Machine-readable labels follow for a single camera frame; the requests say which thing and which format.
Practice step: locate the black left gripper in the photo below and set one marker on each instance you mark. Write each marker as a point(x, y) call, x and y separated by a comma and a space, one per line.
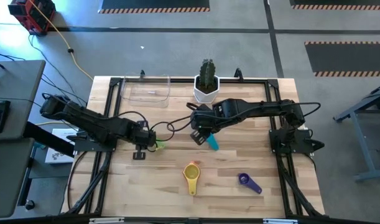
point(144, 138)

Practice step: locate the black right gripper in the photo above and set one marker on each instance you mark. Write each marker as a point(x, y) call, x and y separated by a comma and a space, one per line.
point(202, 121)

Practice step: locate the teal measuring cup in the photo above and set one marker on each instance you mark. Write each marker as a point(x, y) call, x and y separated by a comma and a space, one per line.
point(213, 143)

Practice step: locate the red measuring cup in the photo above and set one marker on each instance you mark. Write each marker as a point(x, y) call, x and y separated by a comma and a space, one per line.
point(194, 162)

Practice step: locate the green measuring cup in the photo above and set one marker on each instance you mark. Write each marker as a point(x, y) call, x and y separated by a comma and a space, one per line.
point(161, 144)

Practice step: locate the yellow measuring cup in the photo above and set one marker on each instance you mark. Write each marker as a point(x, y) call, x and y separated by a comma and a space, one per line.
point(191, 172)

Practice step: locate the purple measuring cup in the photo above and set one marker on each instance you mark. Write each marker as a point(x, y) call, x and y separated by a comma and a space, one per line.
point(253, 187)

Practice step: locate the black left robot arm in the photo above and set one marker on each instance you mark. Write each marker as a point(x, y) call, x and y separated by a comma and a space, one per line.
point(93, 123)

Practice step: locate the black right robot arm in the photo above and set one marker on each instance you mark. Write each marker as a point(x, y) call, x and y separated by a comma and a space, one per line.
point(258, 109)

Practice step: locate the clear plastic basket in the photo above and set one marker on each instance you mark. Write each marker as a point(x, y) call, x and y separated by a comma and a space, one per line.
point(146, 96)

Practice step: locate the white hexagonal planter pot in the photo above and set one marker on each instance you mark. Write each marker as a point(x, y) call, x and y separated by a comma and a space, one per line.
point(206, 97)

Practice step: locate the green cactus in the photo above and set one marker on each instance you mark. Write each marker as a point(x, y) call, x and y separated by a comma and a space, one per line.
point(207, 73)

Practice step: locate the white printed box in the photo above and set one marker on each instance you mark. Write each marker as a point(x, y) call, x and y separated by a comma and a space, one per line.
point(57, 155)

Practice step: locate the black support beam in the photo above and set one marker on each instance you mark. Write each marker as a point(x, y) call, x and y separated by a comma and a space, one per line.
point(43, 138)

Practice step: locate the black caster wheel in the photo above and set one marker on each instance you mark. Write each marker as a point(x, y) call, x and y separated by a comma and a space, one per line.
point(30, 205)

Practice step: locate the grey desk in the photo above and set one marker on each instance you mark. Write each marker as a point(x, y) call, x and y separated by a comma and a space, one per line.
point(18, 84)
point(6, 180)

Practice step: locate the black hazard-striped floor mat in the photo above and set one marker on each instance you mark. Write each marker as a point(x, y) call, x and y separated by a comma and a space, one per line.
point(152, 3)
point(348, 57)
point(339, 2)

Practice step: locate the grey metal stand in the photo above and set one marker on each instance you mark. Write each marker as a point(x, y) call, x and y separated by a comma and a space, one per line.
point(363, 146)

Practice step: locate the red black equipment case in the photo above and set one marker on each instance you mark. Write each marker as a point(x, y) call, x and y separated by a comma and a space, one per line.
point(34, 15)

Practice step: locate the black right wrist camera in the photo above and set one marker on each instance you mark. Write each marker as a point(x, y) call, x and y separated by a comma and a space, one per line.
point(203, 109)

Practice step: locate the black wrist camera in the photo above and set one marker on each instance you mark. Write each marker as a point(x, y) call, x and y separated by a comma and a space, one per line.
point(203, 109)
point(142, 125)

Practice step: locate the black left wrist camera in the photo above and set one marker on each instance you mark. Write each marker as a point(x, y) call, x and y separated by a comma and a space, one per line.
point(142, 125)

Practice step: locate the black aluminium table frame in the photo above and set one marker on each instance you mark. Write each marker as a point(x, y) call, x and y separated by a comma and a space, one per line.
point(183, 80)

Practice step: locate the white metal bracket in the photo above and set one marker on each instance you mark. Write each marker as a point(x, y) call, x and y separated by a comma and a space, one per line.
point(105, 220)
point(280, 221)

